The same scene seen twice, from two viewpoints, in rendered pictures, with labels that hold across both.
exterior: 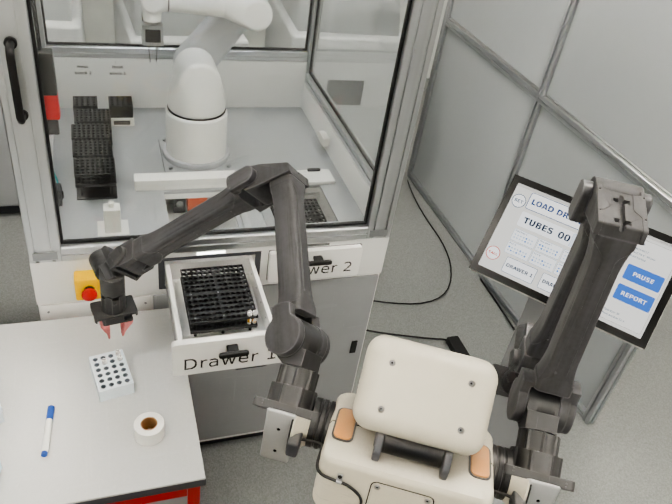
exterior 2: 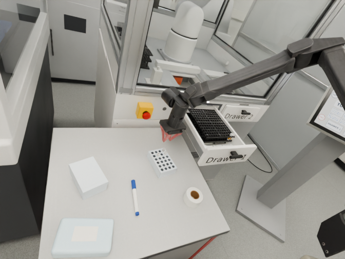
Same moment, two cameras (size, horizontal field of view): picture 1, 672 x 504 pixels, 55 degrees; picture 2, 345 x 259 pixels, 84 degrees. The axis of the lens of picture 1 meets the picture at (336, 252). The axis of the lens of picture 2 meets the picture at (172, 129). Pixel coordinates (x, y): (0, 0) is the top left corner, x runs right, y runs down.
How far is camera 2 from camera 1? 1.05 m
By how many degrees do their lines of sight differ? 9
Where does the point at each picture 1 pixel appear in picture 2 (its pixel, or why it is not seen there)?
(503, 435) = (283, 192)
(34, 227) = (126, 70)
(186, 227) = (245, 77)
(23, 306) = (73, 121)
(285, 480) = not seen: hidden behind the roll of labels
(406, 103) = (317, 36)
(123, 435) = (177, 200)
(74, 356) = (136, 149)
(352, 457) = not seen: outside the picture
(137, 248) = (205, 88)
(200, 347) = (219, 151)
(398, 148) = not seen: hidden behind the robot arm
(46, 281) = (121, 106)
